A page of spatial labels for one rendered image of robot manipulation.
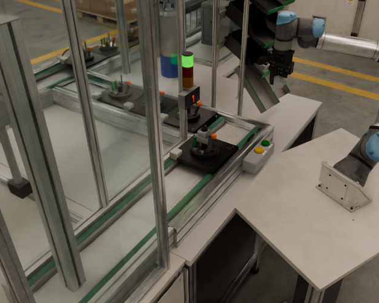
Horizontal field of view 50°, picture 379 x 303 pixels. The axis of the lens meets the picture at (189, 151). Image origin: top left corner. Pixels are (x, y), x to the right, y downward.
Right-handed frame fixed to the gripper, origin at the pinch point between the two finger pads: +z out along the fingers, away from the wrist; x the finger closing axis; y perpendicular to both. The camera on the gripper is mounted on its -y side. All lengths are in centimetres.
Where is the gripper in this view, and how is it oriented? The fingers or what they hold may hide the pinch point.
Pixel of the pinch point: (272, 89)
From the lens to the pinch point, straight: 194.2
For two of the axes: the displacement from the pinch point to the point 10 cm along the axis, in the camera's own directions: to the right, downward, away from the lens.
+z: 0.1, 8.2, 5.7
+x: 5.6, -4.8, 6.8
